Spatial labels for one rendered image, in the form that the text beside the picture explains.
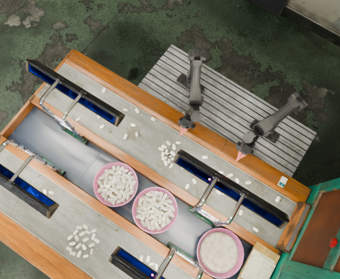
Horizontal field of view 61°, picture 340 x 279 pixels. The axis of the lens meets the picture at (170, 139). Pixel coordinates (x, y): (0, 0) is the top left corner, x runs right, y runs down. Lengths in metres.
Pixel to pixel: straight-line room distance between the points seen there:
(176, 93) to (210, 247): 1.02
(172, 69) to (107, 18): 1.36
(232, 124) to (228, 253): 0.82
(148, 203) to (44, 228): 0.61
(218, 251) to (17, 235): 1.14
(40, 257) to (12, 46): 2.19
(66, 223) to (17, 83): 1.71
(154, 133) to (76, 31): 1.73
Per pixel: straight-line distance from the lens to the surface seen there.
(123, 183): 1.80
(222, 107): 2.04
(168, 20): 3.24
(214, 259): 1.81
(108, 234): 1.79
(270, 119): 1.65
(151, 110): 1.89
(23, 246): 1.91
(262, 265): 1.82
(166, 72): 2.12
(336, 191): 1.75
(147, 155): 1.82
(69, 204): 1.86
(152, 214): 1.77
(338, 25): 3.34
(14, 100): 3.09
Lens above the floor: 2.51
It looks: 73 degrees down
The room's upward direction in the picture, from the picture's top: 4 degrees clockwise
